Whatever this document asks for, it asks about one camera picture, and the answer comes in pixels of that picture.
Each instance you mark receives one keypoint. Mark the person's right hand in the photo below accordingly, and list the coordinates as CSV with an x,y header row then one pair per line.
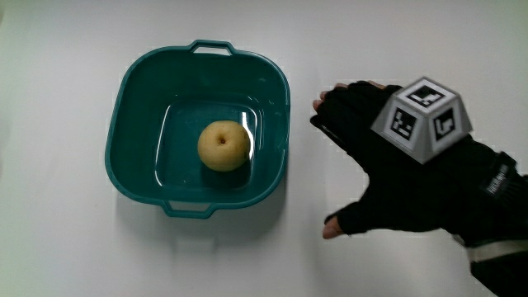
x,y
396,189

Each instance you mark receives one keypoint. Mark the yellow pear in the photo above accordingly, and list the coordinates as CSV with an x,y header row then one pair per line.
x,y
223,145

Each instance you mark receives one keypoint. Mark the teal plastic basin plate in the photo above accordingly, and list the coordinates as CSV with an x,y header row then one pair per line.
x,y
140,136

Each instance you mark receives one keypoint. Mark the person's right forearm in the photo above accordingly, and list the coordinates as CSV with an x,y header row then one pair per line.
x,y
503,231

